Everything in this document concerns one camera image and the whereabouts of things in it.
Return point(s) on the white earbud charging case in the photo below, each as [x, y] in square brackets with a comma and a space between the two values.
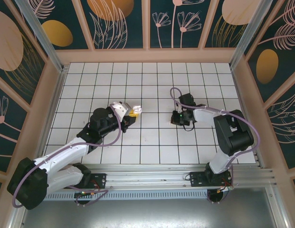
[137, 109]

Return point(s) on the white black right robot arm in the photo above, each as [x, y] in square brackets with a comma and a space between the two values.
[204, 115]

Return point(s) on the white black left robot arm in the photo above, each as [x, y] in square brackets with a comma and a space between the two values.
[66, 152]

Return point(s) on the grey metal panel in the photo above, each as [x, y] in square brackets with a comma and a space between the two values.
[147, 213]

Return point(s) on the aluminium side rail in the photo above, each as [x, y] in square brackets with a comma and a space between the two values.
[242, 95]
[49, 118]

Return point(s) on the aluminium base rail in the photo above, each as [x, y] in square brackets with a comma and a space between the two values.
[147, 177]

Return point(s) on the aluminium frame post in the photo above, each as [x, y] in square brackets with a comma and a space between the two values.
[249, 35]
[41, 35]

